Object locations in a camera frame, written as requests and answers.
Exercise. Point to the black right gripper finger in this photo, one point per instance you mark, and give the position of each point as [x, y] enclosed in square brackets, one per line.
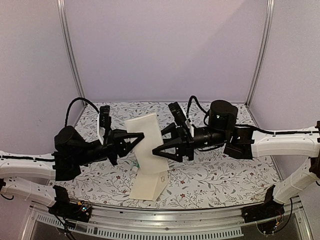
[170, 129]
[169, 149]

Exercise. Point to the left aluminium frame post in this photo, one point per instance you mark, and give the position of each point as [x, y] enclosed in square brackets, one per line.
[62, 12]

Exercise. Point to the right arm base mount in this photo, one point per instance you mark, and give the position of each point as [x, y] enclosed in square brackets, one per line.
[268, 209]

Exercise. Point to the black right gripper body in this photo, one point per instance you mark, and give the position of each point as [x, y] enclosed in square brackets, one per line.
[217, 138]

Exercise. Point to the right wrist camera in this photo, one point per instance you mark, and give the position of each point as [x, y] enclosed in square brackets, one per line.
[180, 116]

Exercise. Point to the aluminium frame post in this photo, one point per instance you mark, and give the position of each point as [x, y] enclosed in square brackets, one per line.
[62, 12]
[262, 51]

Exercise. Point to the cream envelope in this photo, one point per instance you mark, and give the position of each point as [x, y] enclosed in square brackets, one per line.
[148, 187]

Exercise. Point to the floral patterned table mat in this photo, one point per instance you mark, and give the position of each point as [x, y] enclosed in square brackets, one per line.
[212, 180]

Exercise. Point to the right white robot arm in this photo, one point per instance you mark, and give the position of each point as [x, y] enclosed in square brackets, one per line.
[300, 142]

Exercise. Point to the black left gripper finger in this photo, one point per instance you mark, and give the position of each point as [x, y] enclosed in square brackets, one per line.
[135, 137]
[125, 144]

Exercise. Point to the front aluminium rail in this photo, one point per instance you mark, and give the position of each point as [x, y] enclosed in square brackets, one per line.
[124, 223]

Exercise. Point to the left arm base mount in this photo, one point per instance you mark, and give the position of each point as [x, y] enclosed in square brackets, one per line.
[79, 211]

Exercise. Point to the right aluminium frame post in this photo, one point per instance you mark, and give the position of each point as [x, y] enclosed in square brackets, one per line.
[262, 51]

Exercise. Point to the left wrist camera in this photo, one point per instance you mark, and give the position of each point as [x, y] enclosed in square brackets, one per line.
[104, 119]

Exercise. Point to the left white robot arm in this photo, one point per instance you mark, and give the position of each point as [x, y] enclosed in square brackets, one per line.
[16, 168]

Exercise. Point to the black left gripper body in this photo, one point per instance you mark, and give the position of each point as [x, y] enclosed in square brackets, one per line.
[108, 148]

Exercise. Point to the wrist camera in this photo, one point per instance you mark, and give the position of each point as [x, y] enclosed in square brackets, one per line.
[180, 116]
[104, 119]

